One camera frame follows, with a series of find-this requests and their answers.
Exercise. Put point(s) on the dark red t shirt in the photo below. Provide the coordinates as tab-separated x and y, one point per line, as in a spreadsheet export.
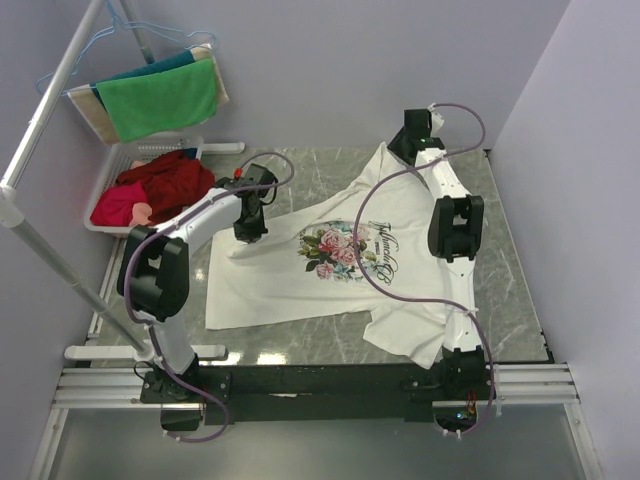
172	182

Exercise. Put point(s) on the white plastic laundry basket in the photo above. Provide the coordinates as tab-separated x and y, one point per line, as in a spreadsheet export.
122	157

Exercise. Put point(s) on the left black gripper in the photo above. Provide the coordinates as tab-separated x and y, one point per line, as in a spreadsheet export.
251	235

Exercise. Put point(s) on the white clothes rack frame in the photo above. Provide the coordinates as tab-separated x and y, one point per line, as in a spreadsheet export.
40	315

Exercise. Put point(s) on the black base beam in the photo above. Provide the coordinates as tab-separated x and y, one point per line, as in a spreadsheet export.
234	394

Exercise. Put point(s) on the green towel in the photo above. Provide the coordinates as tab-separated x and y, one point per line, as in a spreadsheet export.
170	100

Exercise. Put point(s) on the pink t shirt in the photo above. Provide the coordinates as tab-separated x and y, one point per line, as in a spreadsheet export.
122	206

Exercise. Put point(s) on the aluminium rail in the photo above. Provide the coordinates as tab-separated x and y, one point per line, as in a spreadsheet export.
120	388

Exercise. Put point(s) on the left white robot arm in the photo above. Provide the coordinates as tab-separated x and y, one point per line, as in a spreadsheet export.
155	273

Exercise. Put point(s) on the white floral t shirt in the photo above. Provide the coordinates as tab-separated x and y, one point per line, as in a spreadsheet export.
363	249

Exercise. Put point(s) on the teal towel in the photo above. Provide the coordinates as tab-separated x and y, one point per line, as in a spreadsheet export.
150	67

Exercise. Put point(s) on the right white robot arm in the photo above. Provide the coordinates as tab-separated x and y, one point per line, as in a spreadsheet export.
454	238

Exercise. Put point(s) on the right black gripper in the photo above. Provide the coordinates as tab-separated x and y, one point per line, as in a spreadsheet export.
394	145

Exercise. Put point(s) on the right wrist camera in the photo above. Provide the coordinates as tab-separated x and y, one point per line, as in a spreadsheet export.
437	121

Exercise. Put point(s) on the beige towel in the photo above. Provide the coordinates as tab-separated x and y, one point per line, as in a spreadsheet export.
95	113

